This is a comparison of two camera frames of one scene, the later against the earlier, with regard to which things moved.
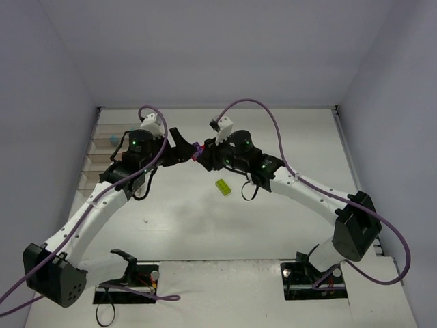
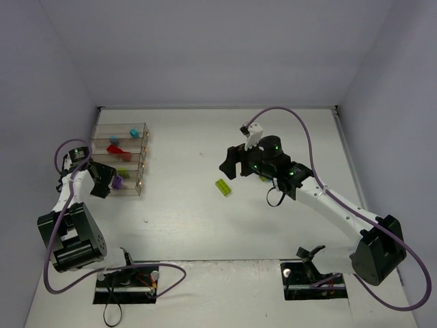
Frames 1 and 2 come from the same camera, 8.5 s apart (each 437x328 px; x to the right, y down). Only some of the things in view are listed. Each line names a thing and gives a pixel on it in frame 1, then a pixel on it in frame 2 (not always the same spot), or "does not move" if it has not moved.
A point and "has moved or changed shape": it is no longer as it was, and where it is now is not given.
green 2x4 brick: x=223 y=187 does not move
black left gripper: x=169 y=152 → x=103 y=179
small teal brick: x=114 y=139 does not move
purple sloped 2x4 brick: x=199 y=149 has moved or changed shape
